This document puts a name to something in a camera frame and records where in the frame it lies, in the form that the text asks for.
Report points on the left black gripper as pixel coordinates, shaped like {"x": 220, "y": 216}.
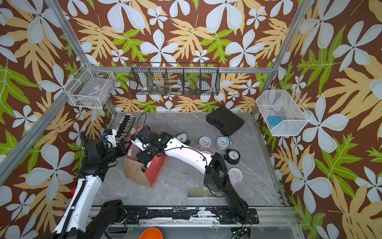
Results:
{"x": 123, "y": 149}

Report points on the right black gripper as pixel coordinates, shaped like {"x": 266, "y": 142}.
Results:
{"x": 142, "y": 157}

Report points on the dark green alarm clock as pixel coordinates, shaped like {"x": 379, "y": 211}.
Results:
{"x": 183, "y": 138}

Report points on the red burlap canvas bag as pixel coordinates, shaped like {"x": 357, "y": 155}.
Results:
{"x": 135, "y": 171}

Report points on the pink twin-bell alarm clock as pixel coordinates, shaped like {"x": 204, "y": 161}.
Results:
{"x": 206, "y": 152}

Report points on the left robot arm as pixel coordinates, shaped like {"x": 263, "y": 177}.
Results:
{"x": 74, "y": 223}

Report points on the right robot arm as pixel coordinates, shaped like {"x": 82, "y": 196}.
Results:
{"x": 213, "y": 167}

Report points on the white round alarm clock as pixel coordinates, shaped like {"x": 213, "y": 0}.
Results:
{"x": 204, "y": 143}

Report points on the beige twin-bell alarm clock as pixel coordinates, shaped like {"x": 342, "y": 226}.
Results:
{"x": 223, "y": 142}

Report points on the black round alarm clock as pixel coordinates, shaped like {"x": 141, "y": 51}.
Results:
{"x": 232, "y": 156}

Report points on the light pink round clock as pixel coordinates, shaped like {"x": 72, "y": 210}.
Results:
{"x": 235, "y": 175}

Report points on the black socket set holder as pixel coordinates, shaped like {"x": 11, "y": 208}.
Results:
{"x": 124, "y": 127}

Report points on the black plastic tool case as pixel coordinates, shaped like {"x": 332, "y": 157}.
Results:
{"x": 225, "y": 121}

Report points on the orange bowl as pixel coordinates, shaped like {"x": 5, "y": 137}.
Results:
{"x": 152, "y": 233}

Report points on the blue object in basket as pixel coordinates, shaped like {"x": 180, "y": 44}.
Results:
{"x": 274, "y": 120}

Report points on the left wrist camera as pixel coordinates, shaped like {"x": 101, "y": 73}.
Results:
{"x": 109, "y": 135}

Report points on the white wire basket left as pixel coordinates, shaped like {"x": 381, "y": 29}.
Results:
{"x": 90, "y": 87}

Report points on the white wire basket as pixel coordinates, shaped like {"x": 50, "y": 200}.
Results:
{"x": 90, "y": 87}
{"x": 286, "y": 105}

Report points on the black wire basket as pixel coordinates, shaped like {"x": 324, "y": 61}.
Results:
{"x": 163, "y": 78}

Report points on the black mounting rail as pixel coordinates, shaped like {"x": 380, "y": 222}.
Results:
{"x": 221, "y": 215}

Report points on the white wire basket right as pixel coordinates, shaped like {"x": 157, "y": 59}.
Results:
{"x": 286, "y": 105}

